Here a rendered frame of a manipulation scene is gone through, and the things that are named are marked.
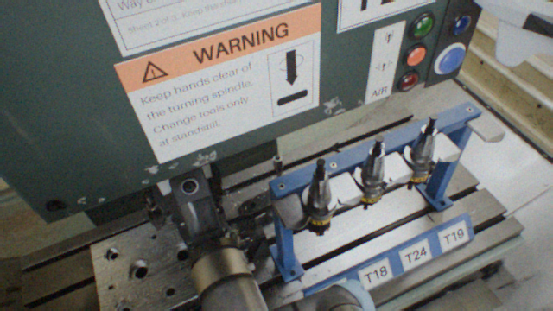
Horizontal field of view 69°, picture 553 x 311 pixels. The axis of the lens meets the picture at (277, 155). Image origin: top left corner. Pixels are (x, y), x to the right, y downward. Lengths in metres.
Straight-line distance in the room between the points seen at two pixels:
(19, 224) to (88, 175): 1.43
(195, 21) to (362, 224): 0.87
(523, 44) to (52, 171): 0.40
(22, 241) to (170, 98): 1.45
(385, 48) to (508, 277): 1.02
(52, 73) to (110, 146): 0.07
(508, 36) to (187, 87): 0.27
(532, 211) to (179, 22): 1.22
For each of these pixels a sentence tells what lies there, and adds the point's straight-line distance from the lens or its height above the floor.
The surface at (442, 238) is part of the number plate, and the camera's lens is 1.05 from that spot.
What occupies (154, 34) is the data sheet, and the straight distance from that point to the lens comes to 0.28.
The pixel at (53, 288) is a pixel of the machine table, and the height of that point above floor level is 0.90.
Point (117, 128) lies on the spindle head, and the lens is 0.33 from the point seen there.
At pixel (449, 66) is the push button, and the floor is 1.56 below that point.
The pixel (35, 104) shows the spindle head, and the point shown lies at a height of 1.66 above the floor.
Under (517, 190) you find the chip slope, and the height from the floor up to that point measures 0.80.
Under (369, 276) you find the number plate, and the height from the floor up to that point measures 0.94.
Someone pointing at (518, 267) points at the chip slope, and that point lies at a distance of 1.33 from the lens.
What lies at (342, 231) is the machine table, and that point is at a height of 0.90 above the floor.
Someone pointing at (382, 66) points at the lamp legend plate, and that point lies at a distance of 0.40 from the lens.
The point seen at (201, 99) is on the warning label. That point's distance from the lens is 0.32.
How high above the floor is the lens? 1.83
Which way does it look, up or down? 50 degrees down
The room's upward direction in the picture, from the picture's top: 5 degrees counter-clockwise
